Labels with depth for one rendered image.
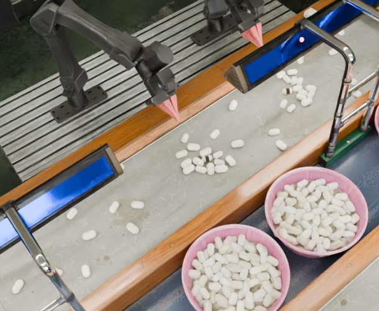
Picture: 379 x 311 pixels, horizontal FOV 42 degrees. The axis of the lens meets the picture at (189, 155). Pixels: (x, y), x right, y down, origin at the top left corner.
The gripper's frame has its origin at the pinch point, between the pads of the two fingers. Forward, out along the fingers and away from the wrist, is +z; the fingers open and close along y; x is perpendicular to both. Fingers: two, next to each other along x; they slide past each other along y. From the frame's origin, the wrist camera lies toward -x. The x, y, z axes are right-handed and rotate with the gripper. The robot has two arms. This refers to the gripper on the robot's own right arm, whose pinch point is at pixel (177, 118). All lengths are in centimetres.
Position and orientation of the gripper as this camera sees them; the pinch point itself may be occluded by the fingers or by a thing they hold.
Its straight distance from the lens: 148.4
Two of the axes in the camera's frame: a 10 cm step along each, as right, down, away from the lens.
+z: 5.2, 8.5, 1.3
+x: -3.4, 0.6, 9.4
